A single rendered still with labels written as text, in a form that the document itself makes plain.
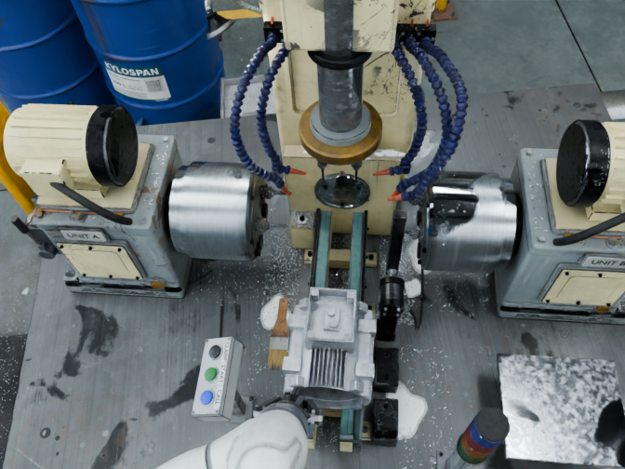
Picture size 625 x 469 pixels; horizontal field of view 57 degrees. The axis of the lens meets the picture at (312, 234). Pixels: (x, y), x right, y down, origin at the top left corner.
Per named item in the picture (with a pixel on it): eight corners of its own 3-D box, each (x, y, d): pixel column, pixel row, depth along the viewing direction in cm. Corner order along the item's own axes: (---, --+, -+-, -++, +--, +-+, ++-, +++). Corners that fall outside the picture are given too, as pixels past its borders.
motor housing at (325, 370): (296, 327, 145) (290, 292, 128) (373, 332, 143) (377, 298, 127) (286, 407, 134) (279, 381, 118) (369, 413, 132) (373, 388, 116)
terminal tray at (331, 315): (310, 301, 131) (308, 287, 125) (357, 304, 130) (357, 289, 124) (304, 351, 125) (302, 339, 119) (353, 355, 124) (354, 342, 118)
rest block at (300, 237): (293, 231, 174) (290, 207, 164) (316, 232, 173) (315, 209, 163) (291, 247, 171) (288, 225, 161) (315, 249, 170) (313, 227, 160)
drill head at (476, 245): (388, 206, 163) (394, 148, 142) (537, 212, 160) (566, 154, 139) (386, 285, 150) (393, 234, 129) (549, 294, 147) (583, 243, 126)
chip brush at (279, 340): (274, 299, 162) (274, 297, 161) (292, 299, 162) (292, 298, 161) (267, 369, 151) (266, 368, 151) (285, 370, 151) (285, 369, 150)
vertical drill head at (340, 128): (306, 136, 142) (291, -52, 101) (379, 139, 141) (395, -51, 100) (299, 195, 133) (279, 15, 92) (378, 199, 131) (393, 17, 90)
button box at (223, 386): (217, 346, 134) (204, 338, 130) (244, 343, 131) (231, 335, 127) (204, 422, 125) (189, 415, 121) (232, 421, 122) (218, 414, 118)
